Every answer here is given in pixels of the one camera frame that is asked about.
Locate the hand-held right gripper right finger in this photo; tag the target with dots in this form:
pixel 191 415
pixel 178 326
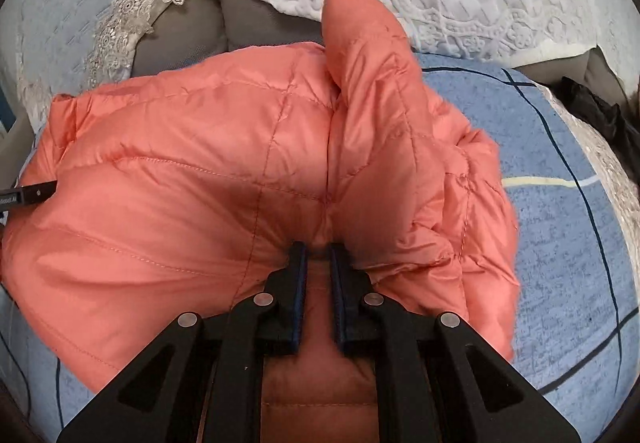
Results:
pixel 336 293

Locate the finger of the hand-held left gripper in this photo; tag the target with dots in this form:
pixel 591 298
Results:
pixel 39 193

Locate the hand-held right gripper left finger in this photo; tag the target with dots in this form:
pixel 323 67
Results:
pixel 301 293

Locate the coral puffer jacket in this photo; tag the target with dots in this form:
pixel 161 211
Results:
pixel 200 183

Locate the blue checked sheet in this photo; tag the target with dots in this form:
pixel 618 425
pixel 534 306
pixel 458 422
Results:
pixel 550 273

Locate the grey sofa cushion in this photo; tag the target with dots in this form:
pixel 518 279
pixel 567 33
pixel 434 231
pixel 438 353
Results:
pixel 602 68
pixel 250 23

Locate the beige patterned cloth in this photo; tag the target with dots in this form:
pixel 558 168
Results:
pixel 600 173

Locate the dark cloth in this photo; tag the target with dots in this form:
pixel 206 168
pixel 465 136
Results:
pixel 595 113

